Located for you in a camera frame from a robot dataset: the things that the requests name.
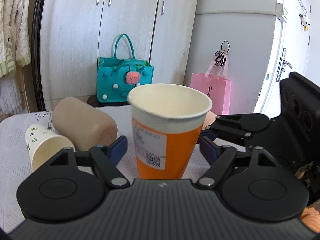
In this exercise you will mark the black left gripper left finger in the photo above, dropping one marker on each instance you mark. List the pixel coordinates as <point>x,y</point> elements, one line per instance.
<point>92,169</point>

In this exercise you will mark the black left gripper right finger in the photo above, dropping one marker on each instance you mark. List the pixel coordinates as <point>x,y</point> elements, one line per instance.
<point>239,129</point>

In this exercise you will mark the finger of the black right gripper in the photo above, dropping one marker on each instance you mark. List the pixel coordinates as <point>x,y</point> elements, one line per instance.
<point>231,169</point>

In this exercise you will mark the orange and white paper cup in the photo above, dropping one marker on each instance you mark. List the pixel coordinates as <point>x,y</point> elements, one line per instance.
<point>166,121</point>

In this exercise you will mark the beige plastic cup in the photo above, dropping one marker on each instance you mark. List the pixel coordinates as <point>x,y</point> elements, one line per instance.
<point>83,124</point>

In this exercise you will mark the white paper cup green print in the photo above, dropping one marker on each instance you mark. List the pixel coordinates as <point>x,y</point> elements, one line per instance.
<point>42,144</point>

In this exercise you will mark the person's hand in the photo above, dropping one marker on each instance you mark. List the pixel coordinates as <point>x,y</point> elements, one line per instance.
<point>210,118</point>

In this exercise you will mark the pink paper gift bag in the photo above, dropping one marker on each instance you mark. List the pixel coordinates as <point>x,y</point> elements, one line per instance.
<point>214,83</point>

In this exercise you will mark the teal felt handbag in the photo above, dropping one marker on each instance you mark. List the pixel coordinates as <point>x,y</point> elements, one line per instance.
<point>117,77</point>

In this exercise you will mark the small toy door ornament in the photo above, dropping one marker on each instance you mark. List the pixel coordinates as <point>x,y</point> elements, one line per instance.
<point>304,19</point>

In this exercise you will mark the white wardrobe cabinet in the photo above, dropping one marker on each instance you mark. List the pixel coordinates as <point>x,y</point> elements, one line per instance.
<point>71,35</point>

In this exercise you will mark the white knitted garment hanging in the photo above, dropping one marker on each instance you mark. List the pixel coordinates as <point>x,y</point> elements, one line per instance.
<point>15,46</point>

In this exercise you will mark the white door with handle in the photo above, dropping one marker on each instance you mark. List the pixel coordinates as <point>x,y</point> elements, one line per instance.
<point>289,53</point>

